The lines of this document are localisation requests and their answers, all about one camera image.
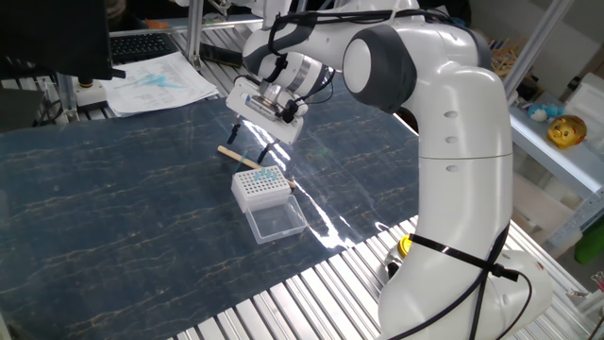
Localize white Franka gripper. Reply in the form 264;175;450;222
225;76;306;165

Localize white pipette tip box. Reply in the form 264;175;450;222
229;164;309;246

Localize wooden stick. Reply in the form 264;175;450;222
216;144;297;190

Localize black flat bar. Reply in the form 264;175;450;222
200;42;244;68

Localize printed paper sheets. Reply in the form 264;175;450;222
101;51;219;118

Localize black keyboard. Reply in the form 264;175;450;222
109;31;178;65

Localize dark blue marble mat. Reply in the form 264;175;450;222
0;79;421;340

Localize black monitor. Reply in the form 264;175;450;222
0;0;126;81

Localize pile of wooden sticks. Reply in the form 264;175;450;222
490;40;520;77

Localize blue white plush toy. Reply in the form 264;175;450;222
527;102;565;123

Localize gold piggy bank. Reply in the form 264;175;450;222
546;114;588;150

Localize green board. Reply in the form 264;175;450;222
574;221;604;265

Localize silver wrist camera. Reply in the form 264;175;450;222
243;93;287;122

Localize aluminium upright post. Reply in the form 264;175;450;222
186;0;205;67

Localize aluminium diagonal frame bar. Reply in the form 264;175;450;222
502;0;575;103

